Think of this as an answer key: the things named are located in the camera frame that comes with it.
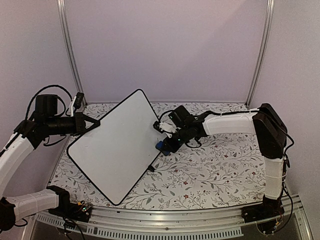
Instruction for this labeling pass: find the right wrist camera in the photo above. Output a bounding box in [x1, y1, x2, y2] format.
[153, 121, 177, 138]

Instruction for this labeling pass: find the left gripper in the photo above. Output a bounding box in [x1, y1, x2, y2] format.
[45, 111, 101, 136]

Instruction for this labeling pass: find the aluminium corner post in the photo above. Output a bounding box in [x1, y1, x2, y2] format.
[245, 0, 275, 108]
[56, 0, 84, 93]

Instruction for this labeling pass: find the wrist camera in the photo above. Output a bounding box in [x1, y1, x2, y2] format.
[153, 121, 177, 138]
[65, 92, 84, 117]

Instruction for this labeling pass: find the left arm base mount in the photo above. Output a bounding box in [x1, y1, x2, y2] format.
[48, 201, 93, 223]

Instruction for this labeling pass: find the white whiteboard black frame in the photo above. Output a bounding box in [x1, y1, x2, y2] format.
[67, 89, 163, 206]

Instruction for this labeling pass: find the left aluminium corner post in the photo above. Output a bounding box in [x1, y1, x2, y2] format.
[56, 0, 84, 93]

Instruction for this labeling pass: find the floral patterned table mat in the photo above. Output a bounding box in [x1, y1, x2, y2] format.
[50, 103, 266, 211]

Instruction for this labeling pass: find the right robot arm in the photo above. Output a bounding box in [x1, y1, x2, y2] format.
[153, 103, 295, 218]

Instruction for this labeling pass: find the front aluminium rail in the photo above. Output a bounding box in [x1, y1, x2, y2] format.
[21, 194, 319, 240]

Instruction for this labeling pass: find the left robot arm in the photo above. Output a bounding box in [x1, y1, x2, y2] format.
[0, 84, 101, 231]

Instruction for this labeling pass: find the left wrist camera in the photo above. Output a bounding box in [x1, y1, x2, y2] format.
[65, 92, 84, 117]

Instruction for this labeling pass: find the blue whiteboard eraser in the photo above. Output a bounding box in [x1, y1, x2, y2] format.
[155, 141, 171, 156]

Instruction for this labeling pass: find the right aluminium corner post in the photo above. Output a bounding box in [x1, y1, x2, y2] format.
[245, 0, 275, 108]

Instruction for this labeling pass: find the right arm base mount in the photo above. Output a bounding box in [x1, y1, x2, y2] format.
[241, 200, 285, 235]

